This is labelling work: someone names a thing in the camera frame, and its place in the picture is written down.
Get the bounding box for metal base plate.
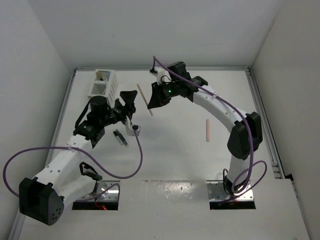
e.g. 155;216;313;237
206;180;254;203
75;180;121;203

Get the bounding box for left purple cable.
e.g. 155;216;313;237
2;128;144;202

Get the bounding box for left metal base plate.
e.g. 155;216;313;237
75;180;121;203

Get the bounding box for black clear mascara tube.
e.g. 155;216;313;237
113;129;129;148

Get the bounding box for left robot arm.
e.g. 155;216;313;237
18;90;140;226

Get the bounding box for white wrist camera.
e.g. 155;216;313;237
149;67;171;85
124;116;141;137

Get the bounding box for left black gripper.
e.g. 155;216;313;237
99;89;137;126

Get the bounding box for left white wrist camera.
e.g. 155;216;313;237
124;116;141;137

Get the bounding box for purple cable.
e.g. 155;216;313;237
2;128;144;202
152;56;268;201

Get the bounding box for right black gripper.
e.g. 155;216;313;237
148;79;180;109

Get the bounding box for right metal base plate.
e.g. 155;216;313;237
206;180;254;203

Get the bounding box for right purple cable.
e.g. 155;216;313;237
152;56;268;201

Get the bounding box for pink makeup stick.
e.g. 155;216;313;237
205;119;210;142

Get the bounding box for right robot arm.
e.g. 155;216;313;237
147;61;263;196

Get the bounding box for white slotted organizer box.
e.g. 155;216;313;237
87;69;118;107

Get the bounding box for dark green gold pencil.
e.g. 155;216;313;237
96;71;104;81

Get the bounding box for wooden tan stick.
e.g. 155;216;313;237
136;84;154;117

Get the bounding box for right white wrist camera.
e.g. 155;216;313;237
149;67;171;85

